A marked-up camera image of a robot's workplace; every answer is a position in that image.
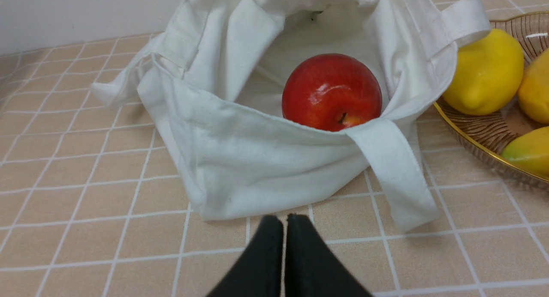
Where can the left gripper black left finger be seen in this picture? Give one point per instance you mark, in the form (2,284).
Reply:
(258,271)

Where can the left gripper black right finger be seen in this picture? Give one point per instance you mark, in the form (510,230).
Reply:
(312,270)

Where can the white cloth bag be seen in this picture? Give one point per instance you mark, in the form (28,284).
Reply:
(212,84)

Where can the gold-rimmed glass fruit bowl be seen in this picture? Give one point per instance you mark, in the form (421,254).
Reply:
(485,137)

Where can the red apple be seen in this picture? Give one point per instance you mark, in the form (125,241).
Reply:
(331,92)

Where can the beige grid tablecloth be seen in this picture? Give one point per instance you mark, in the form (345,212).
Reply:
(92,204)

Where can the yellow-green mango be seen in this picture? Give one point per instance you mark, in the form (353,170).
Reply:
(530,152)

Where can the yellow lemon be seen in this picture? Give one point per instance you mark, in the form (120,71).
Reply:
(533,93)
(487,75)

